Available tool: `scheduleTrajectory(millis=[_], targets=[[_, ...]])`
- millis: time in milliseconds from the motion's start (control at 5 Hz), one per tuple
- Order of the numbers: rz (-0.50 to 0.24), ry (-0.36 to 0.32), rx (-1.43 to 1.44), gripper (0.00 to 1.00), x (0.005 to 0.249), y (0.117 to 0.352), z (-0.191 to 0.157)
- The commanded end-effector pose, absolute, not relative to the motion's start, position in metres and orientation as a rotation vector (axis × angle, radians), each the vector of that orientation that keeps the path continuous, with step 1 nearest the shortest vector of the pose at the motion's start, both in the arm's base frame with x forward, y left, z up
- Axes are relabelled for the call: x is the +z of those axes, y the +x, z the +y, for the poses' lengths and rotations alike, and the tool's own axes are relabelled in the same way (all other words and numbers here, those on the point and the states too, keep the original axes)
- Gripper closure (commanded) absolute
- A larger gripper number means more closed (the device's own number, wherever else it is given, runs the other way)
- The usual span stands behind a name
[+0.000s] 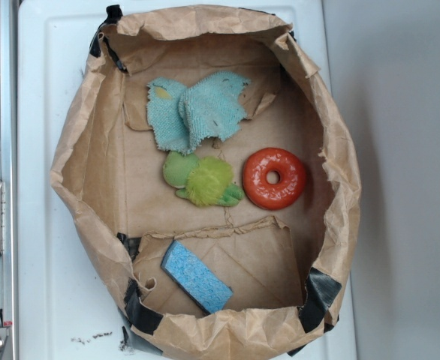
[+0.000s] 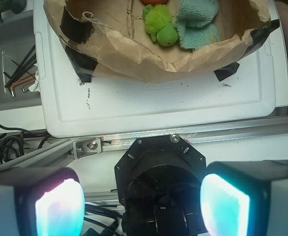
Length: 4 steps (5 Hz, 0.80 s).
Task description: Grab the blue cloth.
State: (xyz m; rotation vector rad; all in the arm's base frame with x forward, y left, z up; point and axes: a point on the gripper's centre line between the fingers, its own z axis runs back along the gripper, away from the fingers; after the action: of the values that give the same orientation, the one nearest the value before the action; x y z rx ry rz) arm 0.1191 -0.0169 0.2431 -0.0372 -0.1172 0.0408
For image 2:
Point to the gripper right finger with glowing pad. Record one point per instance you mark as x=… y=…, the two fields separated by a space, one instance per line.
x=245 y=198

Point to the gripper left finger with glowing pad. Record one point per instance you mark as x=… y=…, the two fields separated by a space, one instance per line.
x=41 y=201

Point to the teal blue cloth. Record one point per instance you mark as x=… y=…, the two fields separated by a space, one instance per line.
x=194 y=23

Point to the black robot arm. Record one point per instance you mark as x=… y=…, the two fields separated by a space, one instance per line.
x=166 y=188

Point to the orange hex key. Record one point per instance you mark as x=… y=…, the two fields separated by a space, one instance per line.
x=20 y=82

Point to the clear plastic bin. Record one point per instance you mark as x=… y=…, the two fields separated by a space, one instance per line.
x=16 y=39

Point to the brown paper bag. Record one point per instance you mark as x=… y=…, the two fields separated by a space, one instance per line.
x=112 y=32

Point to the green plush turtle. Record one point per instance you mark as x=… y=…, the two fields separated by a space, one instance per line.
x=158 y=24

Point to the red donut toy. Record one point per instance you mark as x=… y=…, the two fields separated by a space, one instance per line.
x=154 y=2

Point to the aluminium extrusion rail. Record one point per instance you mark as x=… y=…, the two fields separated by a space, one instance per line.
x=54 y=152

